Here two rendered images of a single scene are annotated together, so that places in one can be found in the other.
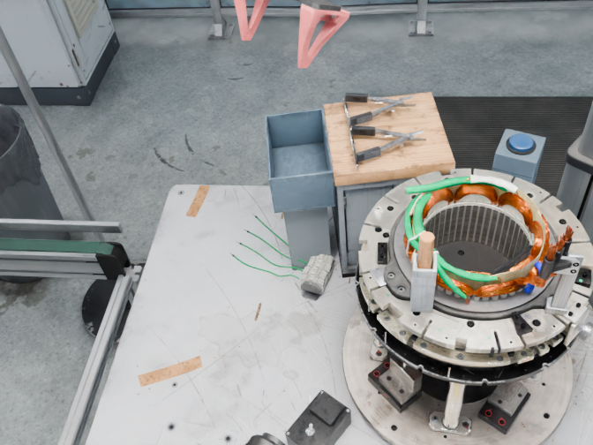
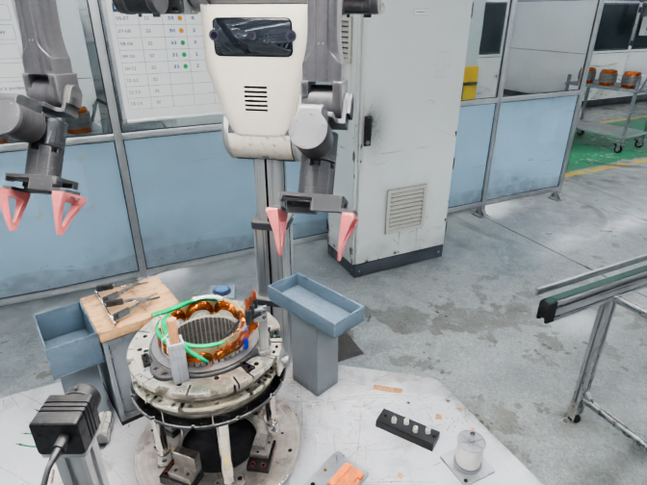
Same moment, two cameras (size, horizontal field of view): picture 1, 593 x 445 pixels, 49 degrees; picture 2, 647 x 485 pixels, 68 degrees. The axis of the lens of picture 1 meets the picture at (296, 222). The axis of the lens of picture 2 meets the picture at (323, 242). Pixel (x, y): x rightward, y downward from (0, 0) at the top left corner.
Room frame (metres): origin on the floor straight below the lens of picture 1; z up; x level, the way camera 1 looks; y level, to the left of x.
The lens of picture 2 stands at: (-0.25, 0.08, 1.73)
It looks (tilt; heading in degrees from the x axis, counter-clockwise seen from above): 26 degrees down; 322
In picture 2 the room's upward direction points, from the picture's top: straight up
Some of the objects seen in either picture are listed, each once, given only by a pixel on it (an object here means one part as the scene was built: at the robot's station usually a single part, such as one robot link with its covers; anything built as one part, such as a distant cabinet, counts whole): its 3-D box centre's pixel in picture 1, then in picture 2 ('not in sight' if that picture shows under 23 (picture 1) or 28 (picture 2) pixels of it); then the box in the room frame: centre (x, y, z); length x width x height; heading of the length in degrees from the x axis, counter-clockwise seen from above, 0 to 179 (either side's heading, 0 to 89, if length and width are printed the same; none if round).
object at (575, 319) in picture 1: (572, 322); (277, 360); (0.43, -0.34, 1.07); 0.04 x 0.02 x 0.05; 128
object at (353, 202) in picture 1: (384, 193); (141, 351); (0.85, -0.17, 0.91); 0.19 x 0.19 x 0.26; 88
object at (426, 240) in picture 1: (425, 252); (172, 332); (0.48, -0.15, 1.20); 0.02 x 0.02 x 0.06
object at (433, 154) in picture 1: (385, 137); (131, 306); (0.85, -0.17, 1.05); 0.20 x 0.19 x 0.02; 88
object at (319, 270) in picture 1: (317, 272); (100, 427); (0.77, -0.03, 0.80); 0.10 x 0.05 x 0.04; 151
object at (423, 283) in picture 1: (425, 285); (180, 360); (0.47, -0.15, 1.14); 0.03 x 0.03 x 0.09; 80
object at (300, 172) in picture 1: (304, 198); (77, 370); (0.86, -0.02, 0.92); 0.17 x 0.11 x 0.28; 178
